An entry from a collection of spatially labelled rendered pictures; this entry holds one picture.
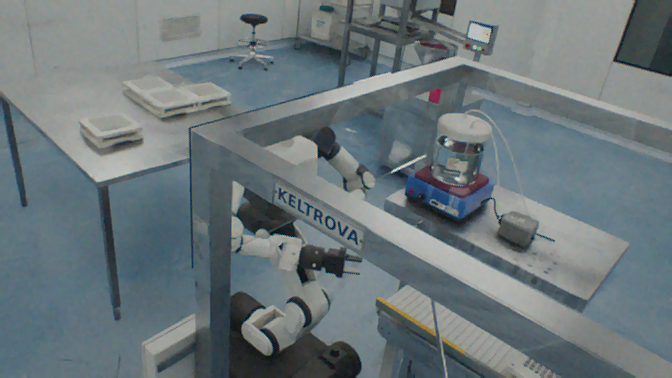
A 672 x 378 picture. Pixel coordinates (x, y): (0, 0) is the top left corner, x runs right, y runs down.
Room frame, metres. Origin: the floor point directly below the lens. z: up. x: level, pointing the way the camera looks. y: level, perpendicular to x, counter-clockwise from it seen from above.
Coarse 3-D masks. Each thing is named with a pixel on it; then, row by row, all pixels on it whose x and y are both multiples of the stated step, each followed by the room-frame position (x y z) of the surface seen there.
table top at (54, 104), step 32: (128, 64) 3.78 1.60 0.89; (32, 96) 2.98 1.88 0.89; (64, 96) 3.05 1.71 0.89; (96, 96) 3.11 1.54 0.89; (128, 96) 3.17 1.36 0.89; (64, 128) 2.61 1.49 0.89; (160, 128) 2.76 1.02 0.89; (96, 160) 2.31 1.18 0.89; (128, 160) 2.35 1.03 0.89; (160, 160) 2.39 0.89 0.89
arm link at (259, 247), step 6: (252, 240) 1.53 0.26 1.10; (258, 240) 1.54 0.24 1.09; (264, 240) 1.56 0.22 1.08; (240, 246) 1.49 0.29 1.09; (246, 246) 1.50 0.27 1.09; (252, 246) 1.51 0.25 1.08; (258, 246) 1.52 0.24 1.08; (264, 246) 1.54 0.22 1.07; (240, 252) 1.49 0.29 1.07; (246, 252) 1.50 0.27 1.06; (252, 252) 1.51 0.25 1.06; (258, 252) 1.52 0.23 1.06; (264, 252) 1.53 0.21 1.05
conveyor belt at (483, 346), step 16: (400, 304) 1.48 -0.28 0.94; (416, 304) 1.49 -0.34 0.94; (432, 320) 1.41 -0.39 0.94; (448, 320) 1.42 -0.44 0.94; (464, 320) 1.43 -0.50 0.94; (448, 336) 1.35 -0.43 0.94; (464, 336) 1.36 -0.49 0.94; (480, 336) 1.37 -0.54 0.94; (480, 352) 1.29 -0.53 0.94; (496, 352) 1.30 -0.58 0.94; (512, 352) 1.31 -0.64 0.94; (496, 368) 1.23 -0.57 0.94
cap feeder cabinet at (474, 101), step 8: (472, 96) 4.44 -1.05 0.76; (480, 96) 4.47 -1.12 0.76; (464, 104) 4.21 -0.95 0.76; (472, 104) 4.31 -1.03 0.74; (480, 104) 4.44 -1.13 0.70; (464, 112) 4.22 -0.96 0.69; (472, 112) 4.34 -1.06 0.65; (416, 160) 4.15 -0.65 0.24; (424, 160) 4.11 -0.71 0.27; (400, 168) 4.24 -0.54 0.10; (408, 168) 4.19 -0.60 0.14; (416, 168) 4.14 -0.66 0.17
